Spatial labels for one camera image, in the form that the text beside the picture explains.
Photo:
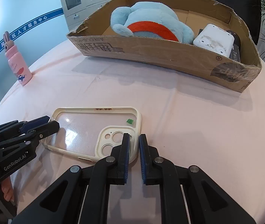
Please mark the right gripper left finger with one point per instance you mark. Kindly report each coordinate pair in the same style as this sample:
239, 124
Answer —
80, 195

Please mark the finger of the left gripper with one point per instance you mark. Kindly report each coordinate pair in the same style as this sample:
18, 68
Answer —
16, 128
31, 137

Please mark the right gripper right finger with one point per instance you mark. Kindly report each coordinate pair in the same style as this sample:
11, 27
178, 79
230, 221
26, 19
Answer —
187, 195

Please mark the cream clear phone case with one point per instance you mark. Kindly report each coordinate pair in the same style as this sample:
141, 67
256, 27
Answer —
90, 133

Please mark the pink rabbit water bottle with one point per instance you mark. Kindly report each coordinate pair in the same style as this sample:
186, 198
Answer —
16, 61

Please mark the pink tablecloth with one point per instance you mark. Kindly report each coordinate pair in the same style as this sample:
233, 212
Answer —
189, 120

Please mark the brown cardboard box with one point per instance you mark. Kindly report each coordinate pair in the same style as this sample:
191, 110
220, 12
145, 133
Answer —
95, 37

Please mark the black box in cardboard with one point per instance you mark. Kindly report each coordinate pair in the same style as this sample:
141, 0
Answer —
235, 53

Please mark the white rectangular device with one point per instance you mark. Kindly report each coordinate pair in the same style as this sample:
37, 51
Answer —
215, 39

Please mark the light blue plush toy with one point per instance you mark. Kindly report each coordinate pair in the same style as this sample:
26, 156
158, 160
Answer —
150, 20

